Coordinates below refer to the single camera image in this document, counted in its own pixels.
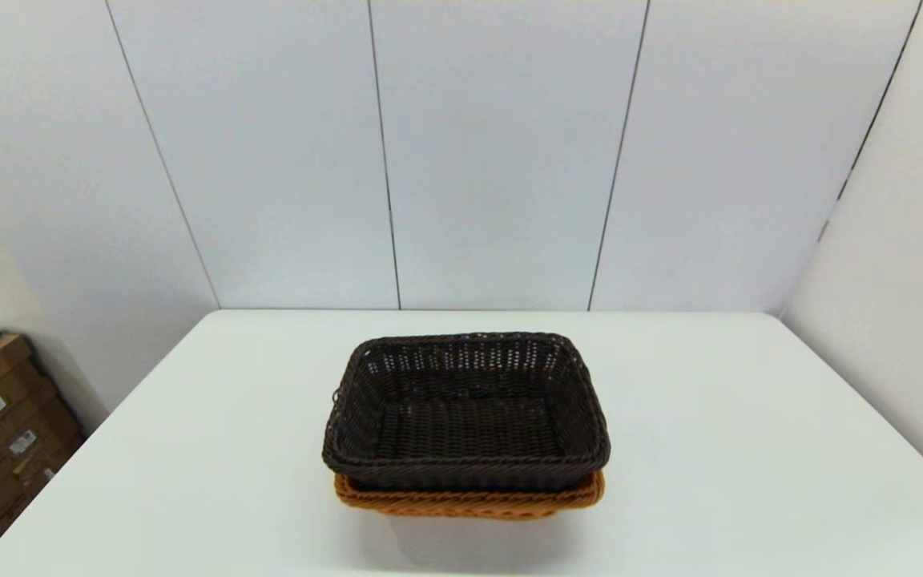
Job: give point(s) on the dark brown wicker basket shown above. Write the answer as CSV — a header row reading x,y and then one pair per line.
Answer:
x,y
465,417

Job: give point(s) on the orange wicker basket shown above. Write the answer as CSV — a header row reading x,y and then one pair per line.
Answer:
x,y
469,505

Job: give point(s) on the cardboard box with white label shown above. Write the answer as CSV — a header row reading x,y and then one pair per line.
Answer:
x,y
13,401
45,433

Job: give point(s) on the cardboard box with small labels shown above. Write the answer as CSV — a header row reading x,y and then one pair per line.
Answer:
x,y
21,493

